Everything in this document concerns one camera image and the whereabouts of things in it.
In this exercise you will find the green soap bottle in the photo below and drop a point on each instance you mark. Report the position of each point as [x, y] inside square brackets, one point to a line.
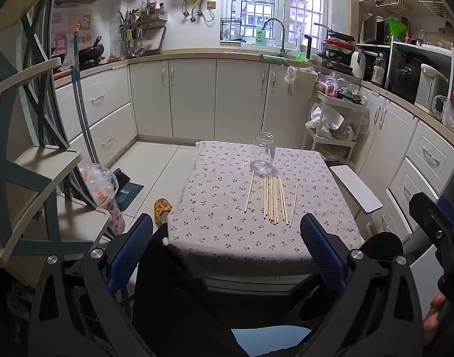
[261, 37]

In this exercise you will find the white spray bottle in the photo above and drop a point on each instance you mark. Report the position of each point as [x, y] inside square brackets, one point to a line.
[298, 41]

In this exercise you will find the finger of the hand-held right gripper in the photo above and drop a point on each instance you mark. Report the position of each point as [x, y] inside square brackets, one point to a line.
[452, 210]
[429, 219]

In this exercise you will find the white electric water boiler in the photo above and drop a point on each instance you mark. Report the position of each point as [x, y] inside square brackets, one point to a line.
[429, 89]

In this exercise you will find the white trolley cart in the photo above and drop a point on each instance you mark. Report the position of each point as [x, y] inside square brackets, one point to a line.
[346, 104]

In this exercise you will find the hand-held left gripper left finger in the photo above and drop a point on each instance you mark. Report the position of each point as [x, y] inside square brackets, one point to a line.
[132, 249]

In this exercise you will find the dark blue dustpan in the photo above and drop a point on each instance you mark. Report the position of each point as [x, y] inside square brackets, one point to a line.
[128, 189]

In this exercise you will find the black rice cooker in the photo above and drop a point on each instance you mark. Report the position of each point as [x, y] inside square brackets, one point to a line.
[403, 78]

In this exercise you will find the folding wooden shelf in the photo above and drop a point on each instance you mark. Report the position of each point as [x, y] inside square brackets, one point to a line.
[44, 160]

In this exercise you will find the black wok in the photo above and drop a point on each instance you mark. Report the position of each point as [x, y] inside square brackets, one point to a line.
[91, 52]

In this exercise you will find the light blue cloth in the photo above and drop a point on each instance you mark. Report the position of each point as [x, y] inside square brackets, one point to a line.
[267, 342]

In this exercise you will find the clear plastic bottle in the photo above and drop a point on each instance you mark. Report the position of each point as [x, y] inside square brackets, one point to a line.
[378, 70]

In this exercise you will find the wall spice rack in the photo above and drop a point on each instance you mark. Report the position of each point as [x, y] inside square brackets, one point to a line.
[145, 26]

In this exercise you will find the cream cabinets under rack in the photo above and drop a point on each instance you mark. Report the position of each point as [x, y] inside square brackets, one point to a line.
[398, 148]

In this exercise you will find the cream lower sink cabinets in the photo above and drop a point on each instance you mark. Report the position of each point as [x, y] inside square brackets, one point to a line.
[193, 100]

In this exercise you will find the barred kitchen window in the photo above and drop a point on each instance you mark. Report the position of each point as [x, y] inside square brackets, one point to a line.
[275, 0]

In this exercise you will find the stack of pans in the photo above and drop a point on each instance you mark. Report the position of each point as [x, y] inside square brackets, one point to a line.
[336, 50]

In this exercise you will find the white shopping bag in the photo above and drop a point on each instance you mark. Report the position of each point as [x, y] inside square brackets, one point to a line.
[325, 121]

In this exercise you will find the white jug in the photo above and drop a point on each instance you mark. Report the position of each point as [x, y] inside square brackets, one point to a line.
[358, 65]

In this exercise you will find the small white stool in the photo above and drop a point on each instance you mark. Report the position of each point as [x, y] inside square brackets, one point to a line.
[355, 189]

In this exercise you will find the green bag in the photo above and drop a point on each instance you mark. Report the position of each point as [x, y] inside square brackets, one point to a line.
[398, 29]

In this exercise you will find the floral print bag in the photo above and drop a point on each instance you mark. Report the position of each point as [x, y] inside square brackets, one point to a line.
[117, 219]

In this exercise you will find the yellow slipper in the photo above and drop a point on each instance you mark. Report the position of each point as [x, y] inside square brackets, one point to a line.
[163, 210]

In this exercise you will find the black water tap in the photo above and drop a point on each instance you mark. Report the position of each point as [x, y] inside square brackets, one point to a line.
[308, 46]

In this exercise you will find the curved sink faucet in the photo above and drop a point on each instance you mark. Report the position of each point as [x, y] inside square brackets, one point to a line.
[282, 29]

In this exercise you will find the bunch of wooden chopsticks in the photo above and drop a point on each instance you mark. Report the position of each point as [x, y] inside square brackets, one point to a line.
[271, 200]

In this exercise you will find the cream drawers under stove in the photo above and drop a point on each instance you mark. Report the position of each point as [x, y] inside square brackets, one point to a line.
[107, 119]

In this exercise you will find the clear bag with orange contents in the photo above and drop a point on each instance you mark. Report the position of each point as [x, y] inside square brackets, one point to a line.
[98, 184]

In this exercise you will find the green cloth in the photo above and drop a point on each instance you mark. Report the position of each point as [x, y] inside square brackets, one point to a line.
[273, 57]

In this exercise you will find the person's right hand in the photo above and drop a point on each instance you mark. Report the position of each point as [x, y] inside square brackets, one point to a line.
[433, 319]

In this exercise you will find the clear glass jar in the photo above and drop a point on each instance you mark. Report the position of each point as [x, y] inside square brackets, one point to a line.
[262, 152]

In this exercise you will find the microwave oven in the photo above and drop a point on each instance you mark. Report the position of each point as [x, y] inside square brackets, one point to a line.
[374, 29]

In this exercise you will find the white counter rack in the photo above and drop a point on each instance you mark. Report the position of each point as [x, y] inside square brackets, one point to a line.
[420, 46]

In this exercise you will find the black round stool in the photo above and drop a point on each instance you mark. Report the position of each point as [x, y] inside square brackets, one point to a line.
[381, 247]

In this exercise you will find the pink wall poster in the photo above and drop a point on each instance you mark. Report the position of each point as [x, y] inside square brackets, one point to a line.
[81, 24]

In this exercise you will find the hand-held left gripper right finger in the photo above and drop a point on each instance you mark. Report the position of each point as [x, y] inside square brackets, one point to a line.
[323, 249]

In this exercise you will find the hanging white plastic bag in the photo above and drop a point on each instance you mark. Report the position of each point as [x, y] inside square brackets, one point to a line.
[297, 76]

